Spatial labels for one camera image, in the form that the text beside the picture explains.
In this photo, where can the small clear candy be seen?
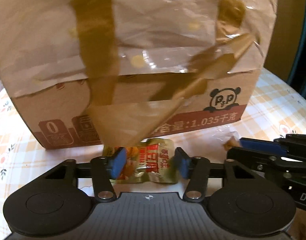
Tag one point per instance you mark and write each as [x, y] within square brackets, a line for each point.
[228, 139]

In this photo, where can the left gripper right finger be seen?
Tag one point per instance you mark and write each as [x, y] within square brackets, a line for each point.
[196, 170]

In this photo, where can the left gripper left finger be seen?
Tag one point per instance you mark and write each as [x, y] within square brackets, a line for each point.
[102, 170]

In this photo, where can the gold red tofu snack packet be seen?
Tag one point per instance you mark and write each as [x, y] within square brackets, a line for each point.
[152, 160]

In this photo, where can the yellow checkered tablecloth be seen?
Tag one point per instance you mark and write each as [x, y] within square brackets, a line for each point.
[274, 110]

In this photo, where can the cardboard box with plastic liner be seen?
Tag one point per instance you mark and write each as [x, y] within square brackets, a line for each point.
[114, 72]

